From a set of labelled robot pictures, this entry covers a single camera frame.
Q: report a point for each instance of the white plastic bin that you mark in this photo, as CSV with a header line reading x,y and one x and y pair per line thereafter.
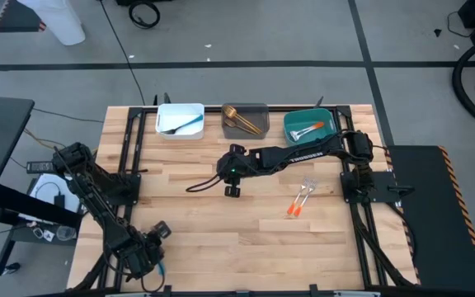
x,y
180,113

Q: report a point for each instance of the clear glass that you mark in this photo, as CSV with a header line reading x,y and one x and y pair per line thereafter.
x,y
65,233

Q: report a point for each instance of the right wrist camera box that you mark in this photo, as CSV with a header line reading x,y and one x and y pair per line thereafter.
x,y
232,191

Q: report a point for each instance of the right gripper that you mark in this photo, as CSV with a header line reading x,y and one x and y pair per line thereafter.
x,y
233,165

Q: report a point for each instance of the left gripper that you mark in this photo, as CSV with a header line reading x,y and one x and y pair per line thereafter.
x,y
142,255

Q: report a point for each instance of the black power adapter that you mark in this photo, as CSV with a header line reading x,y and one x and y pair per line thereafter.
x,y
59,200

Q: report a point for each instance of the white cone-shaped object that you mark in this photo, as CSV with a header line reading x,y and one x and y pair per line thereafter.
x,y
62,24

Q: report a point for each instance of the white paper sheet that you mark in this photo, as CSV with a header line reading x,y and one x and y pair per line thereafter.
x,y
41,194

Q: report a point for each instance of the grey translucent plastic bin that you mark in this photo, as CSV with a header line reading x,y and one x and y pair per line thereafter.
x,y
258,115

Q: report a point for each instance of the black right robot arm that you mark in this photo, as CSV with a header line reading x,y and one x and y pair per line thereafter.
x,y
303,156

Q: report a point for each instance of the teal plastic bin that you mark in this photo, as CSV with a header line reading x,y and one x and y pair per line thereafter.
x,y
324,136

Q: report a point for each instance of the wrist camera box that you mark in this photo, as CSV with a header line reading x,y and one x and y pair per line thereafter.
x,y
162,230
232,191

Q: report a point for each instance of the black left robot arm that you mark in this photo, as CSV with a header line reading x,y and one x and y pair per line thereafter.
x,y
97,194

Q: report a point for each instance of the black hazard-striped floor mat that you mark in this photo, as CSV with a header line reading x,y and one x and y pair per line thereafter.
x,y
435,214
17,18

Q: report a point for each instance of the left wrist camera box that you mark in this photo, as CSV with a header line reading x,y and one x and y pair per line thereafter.
x,y
162,230

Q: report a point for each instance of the black power strip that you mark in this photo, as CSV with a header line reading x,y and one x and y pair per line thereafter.
x,y
39,167

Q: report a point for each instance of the black aluminium table frame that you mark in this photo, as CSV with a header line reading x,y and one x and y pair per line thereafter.
x,y
213,109

